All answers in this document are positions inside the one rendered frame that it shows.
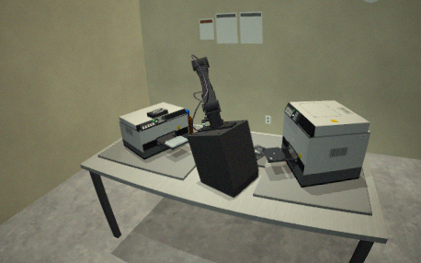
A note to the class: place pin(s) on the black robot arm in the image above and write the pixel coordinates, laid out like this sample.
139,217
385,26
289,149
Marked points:
211,105

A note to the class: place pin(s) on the brown bottle with blue cap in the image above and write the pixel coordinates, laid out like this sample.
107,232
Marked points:
189,122

